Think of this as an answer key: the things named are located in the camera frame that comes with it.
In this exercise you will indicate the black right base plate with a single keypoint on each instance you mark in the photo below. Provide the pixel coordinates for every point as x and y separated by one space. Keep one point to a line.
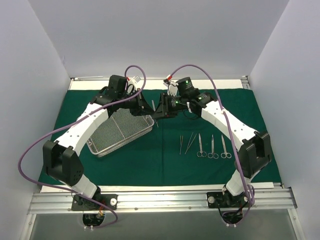
224 199

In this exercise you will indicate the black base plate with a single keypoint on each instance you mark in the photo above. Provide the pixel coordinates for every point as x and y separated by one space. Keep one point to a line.
81 204
224 199

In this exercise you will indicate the green surgical drape cloth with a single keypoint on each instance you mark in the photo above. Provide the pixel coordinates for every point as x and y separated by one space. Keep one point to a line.
155 160

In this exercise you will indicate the steel tweezers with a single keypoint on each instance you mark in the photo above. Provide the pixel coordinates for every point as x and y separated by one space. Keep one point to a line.
190 142
181 144

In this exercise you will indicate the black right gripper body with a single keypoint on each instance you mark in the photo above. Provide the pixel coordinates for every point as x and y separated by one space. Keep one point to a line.
163 105

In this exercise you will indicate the steel scalpel handle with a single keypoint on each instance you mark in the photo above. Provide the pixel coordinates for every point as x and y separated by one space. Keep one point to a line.
154 109

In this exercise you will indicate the steel surgical scissors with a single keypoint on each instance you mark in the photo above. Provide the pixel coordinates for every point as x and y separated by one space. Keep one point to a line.
212 154

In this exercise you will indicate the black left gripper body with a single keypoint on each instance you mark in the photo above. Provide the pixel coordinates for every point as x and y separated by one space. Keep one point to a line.
141 103

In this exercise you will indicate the small steel scissors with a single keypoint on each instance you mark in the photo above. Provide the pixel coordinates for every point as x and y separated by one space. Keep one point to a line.
201 153

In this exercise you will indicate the steel mesh instrument tray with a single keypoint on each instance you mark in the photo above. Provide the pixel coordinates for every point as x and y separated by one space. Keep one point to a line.
117 131

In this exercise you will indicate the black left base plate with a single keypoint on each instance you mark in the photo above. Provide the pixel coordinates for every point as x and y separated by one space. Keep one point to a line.
81 204

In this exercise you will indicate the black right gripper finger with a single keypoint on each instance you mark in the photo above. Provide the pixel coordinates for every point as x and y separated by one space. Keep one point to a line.
160 106
158 115

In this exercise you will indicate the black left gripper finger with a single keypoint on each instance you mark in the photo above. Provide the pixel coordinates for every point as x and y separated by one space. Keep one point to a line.
142 112
146 108

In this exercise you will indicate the steel forceps clamp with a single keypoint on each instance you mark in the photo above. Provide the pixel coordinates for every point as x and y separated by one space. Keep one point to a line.
224 154

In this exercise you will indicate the aluminium front rail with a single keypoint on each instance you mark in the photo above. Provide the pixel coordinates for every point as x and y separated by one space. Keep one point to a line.
159 202

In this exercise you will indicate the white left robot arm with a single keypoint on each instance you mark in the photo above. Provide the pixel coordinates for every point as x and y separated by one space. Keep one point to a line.
61 156

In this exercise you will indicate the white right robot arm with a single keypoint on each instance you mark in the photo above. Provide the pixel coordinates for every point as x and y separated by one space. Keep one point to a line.
252 148

